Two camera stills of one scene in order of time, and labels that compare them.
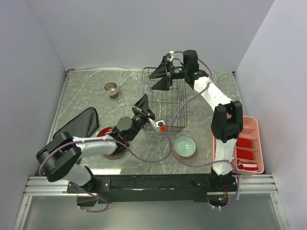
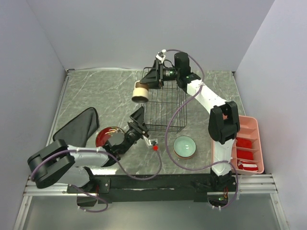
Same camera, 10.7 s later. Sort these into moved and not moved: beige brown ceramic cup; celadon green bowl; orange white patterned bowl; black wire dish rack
Moved: beige brown ceramic cup
Not moved: celadon green bowl; orange white patterned bowl; black wire dish rack
